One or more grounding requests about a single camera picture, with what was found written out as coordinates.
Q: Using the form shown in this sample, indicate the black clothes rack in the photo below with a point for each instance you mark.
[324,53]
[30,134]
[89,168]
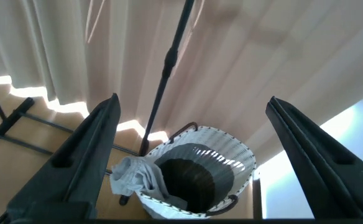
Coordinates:
[169,65]

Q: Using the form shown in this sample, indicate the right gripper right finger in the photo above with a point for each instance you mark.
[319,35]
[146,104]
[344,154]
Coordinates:
[324,168]

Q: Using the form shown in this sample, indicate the pale grey garment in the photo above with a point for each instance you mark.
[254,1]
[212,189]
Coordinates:
[138,177]

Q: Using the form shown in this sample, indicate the white laundry basket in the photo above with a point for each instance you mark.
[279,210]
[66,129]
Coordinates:
[218,140]

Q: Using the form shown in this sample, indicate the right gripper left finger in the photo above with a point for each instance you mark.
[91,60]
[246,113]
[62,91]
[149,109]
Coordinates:
[76,168]

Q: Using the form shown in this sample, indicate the beige curtain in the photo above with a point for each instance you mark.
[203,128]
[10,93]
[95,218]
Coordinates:
[262,62]

